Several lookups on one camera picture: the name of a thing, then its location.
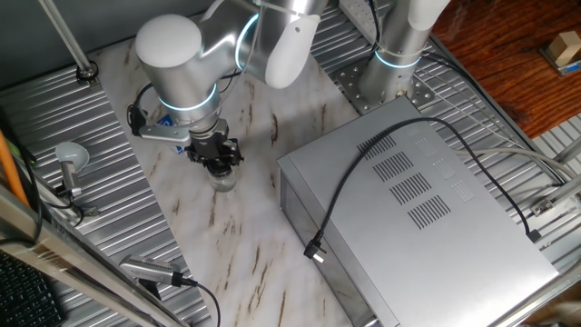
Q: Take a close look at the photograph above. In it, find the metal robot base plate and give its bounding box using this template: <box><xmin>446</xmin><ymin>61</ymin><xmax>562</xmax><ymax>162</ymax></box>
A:
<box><xmin>334</xmin><ymin>56</ymin><xmax>437</xmax><ymax>115</ymax></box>

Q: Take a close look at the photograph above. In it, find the black keyboard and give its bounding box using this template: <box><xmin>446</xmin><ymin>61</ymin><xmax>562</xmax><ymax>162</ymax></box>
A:
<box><xmin>0</xmin><ymin>252</ymin><xmax>67</xmax><ymax>327</ymax></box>

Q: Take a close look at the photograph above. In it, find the silver depth camera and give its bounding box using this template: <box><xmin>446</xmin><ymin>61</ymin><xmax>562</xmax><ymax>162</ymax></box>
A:
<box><xmin>118</xmin><ymin>254</ymin><xmax>182</xmax><ymax>288</ymax></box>

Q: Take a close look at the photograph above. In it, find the aluminium frame bar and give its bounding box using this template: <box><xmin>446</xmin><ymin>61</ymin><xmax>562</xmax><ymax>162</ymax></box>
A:
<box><xmin>0</xmin><ymin>183</ymin><xmax>190</xmax><ymax>327</ymax></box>

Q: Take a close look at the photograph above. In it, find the orange rod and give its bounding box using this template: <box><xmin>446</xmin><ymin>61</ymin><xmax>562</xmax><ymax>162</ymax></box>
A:
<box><xmin>0</xmin><ymin>129</ymin><xmax>29</xmax><ymax>208</ymax></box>

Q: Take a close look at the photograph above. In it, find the blue tissue pack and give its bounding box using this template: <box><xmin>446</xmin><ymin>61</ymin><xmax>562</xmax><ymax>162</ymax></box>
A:
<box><xmin>155</xmin><ymin>114</ymin><xmax>186</xmax><ymax>155</ymax></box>

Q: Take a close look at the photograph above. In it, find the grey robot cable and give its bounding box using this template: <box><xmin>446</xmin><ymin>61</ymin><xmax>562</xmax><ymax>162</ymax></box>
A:
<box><xmin>453</xmin><ymin>147</ymin><xmax>578</xmax><ymax>181</ymax></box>

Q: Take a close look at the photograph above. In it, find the white power strip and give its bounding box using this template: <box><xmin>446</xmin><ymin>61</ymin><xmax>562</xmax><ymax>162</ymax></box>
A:
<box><xmin>339</xmin><ymin>0</ymin><xmax>380</xmax><ymax>33</ymax></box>

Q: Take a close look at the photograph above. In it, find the aluminium rail bracket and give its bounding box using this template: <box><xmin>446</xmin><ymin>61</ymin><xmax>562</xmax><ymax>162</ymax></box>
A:
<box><xmin>529</xmin><ymin>174</ymin><xmax>581</xmax><ymax>218</ymax></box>

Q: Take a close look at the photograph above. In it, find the black jar lid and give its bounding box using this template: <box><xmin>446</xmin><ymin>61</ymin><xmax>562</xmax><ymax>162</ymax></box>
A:
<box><xmin>205</xmin><ymin>159</ymin><xmax>235</xmax><ymax>177</ymax></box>

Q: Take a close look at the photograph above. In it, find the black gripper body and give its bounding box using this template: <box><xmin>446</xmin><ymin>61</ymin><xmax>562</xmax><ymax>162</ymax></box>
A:
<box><xmin>189</xmin><ymin>118</ymin><xmax>232</xmax><ymax>160</ymax></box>

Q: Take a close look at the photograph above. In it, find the metal pole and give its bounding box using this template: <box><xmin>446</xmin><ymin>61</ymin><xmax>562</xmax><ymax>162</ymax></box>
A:
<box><xmin>38</xmin><ymin>0</ymin><xmax>100</xmax><ymax>87</ymax></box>

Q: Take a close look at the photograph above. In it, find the clear glass jar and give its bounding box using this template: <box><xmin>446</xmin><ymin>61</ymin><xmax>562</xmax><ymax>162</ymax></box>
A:
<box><xmin>207</xmin><ymin>170</ymin><xmax>239</xmax><ymax>193</ymax></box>

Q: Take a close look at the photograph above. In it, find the black power cable with plug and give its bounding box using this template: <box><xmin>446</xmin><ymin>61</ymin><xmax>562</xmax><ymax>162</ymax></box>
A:
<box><xmin>302</xmin><ymin>116</ymin><xmax>542</xmax><ymax>264</ymax></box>

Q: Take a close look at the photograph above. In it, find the small wooden block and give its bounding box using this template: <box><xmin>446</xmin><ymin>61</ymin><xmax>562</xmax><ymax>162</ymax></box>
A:
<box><xmin>547</xmin><ymin>29</ymin><xmax>581</xmax><ymax>68</ymax></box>

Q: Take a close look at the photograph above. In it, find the wrist camera with metal bracket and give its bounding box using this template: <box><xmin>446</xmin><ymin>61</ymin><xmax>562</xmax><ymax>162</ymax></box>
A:
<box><xmin>127</xmin><ymin>104</ymin><xmax>192</xmax><ymax>149</ymax></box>

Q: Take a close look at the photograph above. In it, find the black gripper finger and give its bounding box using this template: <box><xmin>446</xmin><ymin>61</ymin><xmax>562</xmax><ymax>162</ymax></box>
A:
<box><xmin>223</xmin><ymin>139</ymin><xmax>245</xmax><ymax>168</ymax></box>
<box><xmin>184</xmin><ymin>144</ymin><xmax>208</xmax><ymax>165</ymax></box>

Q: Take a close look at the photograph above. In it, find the white marble board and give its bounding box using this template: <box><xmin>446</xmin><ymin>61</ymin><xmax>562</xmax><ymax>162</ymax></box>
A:
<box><xmin>88</xmin><ymin>38</ymin><xmax>359</xmax><ymax>327</ymax></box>

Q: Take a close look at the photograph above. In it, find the black camera cable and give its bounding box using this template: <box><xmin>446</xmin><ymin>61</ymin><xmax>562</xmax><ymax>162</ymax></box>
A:
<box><xmin>172</xmin><ymin>271</ymin><xmax>222</xmax><ymax>327</ymax></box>

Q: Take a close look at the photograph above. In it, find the silver metal box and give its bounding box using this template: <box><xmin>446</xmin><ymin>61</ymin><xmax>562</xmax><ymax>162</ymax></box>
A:
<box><xmin>276</xmin><ymin>94</ymin><xmax>560</xmax><ymax>327</ymax></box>

